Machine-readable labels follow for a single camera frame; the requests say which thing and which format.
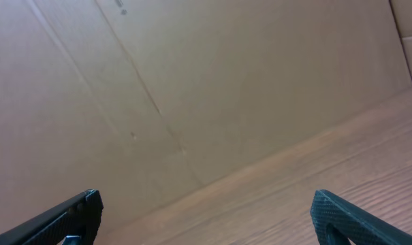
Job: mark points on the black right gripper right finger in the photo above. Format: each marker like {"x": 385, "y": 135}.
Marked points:
{"x": 337, "y": 221}

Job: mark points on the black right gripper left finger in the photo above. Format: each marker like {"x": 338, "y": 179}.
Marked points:
{"x": 75, "y": 221}

